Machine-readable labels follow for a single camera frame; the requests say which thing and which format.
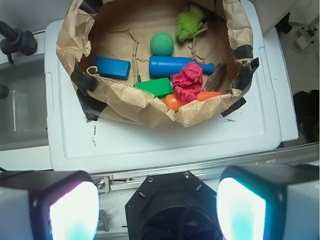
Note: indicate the blue plastic bottle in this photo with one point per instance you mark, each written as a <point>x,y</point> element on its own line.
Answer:
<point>165,66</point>

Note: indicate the red paper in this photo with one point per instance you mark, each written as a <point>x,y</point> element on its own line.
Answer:
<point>188,82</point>

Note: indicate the green wedge block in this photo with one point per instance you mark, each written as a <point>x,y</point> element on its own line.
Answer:
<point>160,87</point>

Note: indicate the brown paper bag bin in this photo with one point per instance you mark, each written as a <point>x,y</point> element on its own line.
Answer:
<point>122,29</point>

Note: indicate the brown wood piece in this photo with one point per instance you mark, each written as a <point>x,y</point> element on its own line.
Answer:
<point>214,81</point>

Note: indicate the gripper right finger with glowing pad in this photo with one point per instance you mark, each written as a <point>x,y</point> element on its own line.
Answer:
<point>269,202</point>

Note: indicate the orange toy carrot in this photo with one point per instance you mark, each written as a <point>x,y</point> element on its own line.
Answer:
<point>174,103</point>

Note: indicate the lime green plush toy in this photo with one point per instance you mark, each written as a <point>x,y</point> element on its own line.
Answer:
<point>190,21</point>

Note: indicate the black object at right edge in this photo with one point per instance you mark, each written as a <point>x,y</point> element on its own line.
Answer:
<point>307,111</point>

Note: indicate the blue rectangular block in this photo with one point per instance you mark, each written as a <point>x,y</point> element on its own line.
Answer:
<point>112,68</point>

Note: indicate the teal dimpled ball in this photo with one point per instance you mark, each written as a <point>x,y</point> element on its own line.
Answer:
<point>162,44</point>

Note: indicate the aluminium rail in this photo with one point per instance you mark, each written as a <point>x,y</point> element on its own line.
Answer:
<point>209,169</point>

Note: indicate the black clamp knob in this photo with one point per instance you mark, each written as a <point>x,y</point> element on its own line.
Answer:
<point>16,40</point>

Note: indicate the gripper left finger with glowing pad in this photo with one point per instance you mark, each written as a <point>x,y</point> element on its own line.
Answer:
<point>48,205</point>

